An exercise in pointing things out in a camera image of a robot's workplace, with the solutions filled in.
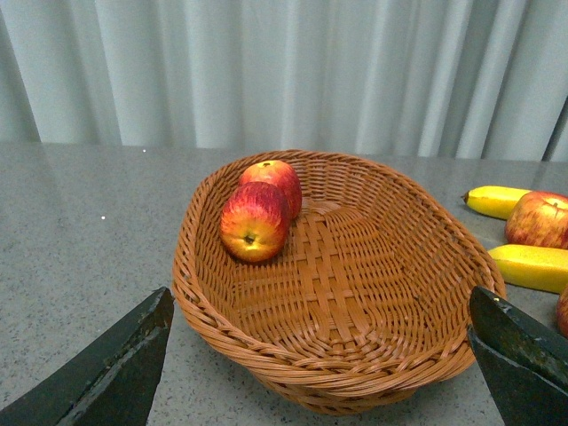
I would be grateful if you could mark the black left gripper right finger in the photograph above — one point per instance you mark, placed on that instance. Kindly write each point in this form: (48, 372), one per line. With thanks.
(523, 362)

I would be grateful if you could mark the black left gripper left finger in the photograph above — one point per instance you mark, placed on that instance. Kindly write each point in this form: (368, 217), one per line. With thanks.
(110, 382)

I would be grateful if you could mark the yellow banana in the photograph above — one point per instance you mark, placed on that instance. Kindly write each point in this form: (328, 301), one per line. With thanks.
(537, 268)
(494, 200)

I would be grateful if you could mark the red yellow apple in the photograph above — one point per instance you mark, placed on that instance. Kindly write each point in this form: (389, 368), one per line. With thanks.
(539, 219)

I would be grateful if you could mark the left brown wicker basket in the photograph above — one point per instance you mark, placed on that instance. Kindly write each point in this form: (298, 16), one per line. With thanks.
(367, 302)

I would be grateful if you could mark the white pleated curtain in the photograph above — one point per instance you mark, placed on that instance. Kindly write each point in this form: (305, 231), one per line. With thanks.
(462, 79)

